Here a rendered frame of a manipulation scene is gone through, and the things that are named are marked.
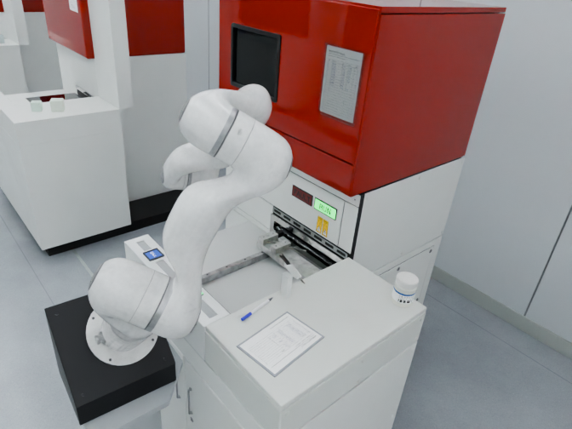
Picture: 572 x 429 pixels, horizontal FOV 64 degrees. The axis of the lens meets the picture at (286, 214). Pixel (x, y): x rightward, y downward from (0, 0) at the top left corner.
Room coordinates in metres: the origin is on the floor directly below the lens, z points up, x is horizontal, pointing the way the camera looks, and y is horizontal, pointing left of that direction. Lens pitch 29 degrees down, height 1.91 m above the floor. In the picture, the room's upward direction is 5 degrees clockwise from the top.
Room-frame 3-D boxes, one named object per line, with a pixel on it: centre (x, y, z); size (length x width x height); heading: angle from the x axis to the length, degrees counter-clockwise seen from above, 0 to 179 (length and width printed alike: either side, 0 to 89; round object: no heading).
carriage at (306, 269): (1.49, -0.04, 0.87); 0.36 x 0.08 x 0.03; 43
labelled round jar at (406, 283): (1.18, -0.40, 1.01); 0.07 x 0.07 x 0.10
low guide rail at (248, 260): (1.47, 0.18, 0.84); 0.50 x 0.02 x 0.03; 133
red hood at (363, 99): (1.93, -0.21, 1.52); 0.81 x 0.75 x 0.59; 43
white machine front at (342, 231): (1.72, 0.02, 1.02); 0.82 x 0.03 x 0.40; 43
